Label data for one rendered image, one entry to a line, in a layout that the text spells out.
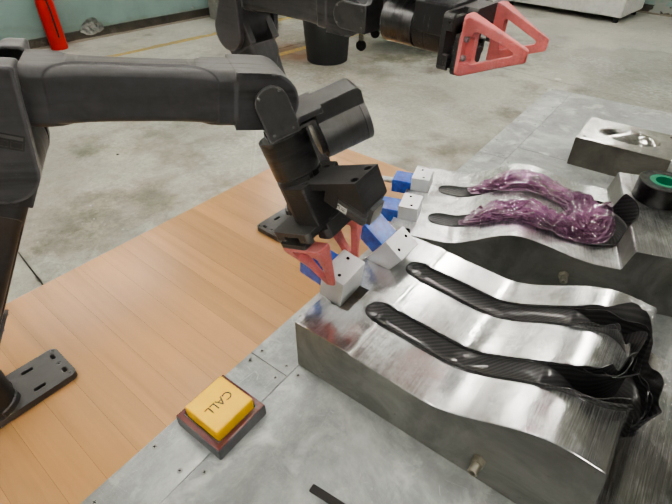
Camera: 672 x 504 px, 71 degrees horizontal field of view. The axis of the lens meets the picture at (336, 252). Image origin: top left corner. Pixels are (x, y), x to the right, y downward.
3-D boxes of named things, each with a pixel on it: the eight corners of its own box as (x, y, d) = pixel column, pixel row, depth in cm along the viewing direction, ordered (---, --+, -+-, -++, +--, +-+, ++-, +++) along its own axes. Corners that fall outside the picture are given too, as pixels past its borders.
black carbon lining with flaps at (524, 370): (357, 325, 64) (359, 273, 58) (415, 265, 74) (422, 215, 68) (636, 478, 48) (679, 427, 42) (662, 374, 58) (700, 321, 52)
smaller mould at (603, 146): (566, 163, 115) (575, 136, 111) (583, 142, 125) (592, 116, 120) (657, 188, 106) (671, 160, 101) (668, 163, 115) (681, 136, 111)
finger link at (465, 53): (552, 15, 53) (476, 1, 57) (528, 27, 49) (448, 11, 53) (534, 76, 57) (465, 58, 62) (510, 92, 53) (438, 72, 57)
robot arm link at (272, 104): (354, 120, 61) (327, 27, 53) (382, 148, 54) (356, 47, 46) (273, 158, 60) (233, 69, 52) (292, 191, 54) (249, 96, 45)
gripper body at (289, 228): (363, 201, 60) (342, 149, 56) (313, 248, 54) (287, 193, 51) (327, 200, 64) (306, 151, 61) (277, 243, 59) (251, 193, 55)
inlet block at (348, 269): (268, 258, 69) (267, 234, 65) (290, 239, 72) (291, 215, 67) (339, 307, 65) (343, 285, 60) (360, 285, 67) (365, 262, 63)
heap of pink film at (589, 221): (455, 231, 83) (463, 193, 78) (468, 183, 96) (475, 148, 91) (616, 263, 76) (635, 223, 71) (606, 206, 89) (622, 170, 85)
